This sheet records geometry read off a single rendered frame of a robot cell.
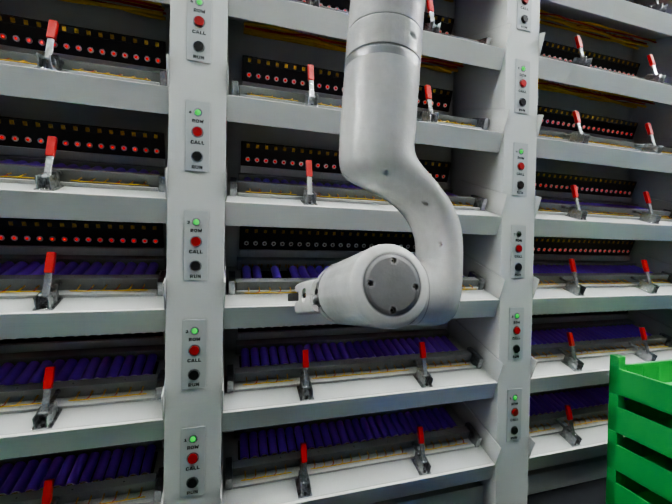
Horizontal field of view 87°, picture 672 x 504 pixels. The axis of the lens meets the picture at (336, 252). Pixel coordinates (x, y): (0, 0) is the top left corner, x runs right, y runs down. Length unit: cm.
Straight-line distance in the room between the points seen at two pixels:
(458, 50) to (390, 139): 56
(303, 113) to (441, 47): 35
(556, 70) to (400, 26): 69
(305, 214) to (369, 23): 36
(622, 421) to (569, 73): 80
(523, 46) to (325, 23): 47
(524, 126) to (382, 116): 61
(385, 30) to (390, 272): 26
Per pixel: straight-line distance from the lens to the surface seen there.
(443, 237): 42
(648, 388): 96
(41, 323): 74
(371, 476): 90
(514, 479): 108
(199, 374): 70
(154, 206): 69
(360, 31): 46
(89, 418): 78
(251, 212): 68
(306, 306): 51
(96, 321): 72
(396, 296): 35
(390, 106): 41
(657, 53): 165
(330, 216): 70
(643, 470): 102
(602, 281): 125
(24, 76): 78
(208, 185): 68
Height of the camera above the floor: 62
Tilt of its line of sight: 1 degrees down
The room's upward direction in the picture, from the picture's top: 1 degrees clockwise
